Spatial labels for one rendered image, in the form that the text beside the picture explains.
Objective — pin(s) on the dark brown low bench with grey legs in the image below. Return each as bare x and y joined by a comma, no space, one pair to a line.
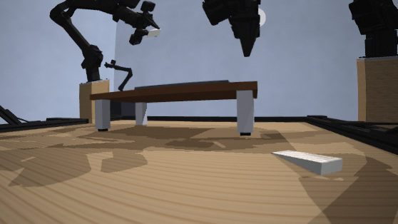
196,92

